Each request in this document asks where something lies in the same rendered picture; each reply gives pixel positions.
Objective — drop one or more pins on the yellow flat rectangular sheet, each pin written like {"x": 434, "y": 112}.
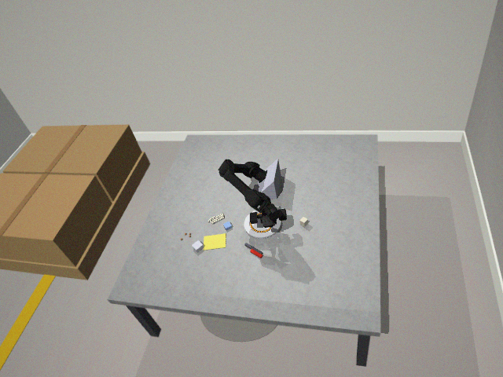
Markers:
{"x": 214, "y": 242}

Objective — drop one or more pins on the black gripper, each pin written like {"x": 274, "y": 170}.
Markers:
{"x": 254, "y": 217}

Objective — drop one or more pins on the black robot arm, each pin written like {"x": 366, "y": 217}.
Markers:
{"x": 253, "y": 197}

